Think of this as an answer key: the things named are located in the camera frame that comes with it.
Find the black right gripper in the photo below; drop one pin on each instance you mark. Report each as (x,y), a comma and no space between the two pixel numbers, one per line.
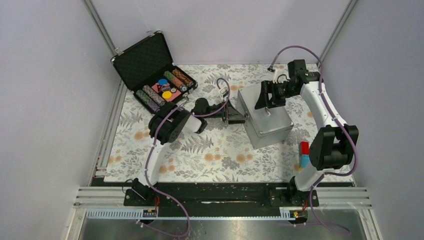
(268,87)

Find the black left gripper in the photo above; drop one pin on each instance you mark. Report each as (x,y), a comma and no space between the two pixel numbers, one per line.
(233,116)

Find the grey metal box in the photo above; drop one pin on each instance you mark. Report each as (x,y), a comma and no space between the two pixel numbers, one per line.
(264,126)

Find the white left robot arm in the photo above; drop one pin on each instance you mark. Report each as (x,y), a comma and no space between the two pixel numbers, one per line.
(165,127)

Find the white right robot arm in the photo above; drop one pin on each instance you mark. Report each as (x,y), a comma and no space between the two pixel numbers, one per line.
(333,147)

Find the floral table mat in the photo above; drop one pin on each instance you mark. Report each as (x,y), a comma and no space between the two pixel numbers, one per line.
(222,152)

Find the red blue box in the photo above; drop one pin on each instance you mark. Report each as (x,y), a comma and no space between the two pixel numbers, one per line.
(304,151)

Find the black poker chip case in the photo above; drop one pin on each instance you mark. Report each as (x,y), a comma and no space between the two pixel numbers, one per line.
(148,70)

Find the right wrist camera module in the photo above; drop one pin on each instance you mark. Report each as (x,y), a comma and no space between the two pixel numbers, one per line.
(279,77)

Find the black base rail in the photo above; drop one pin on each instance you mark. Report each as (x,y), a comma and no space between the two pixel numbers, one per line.
(219,199)

